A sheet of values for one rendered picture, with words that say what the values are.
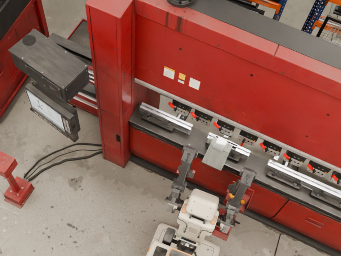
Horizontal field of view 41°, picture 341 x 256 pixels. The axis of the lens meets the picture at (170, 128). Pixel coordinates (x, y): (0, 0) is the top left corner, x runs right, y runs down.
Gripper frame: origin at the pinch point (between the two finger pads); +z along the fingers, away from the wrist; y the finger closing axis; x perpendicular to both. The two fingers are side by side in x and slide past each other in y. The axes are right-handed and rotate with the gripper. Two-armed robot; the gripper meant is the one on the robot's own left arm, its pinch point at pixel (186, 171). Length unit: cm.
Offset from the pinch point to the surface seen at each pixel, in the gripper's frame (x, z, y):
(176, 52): -78, -64, 33
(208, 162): -13.6, 6.5, -14.5
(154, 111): -39, 23, 46
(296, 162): -38, -6, -80
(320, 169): -39, -12, -98
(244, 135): -44, -9, -34
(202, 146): -24.5, 26.1, -4.6
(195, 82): -66, -44, 15
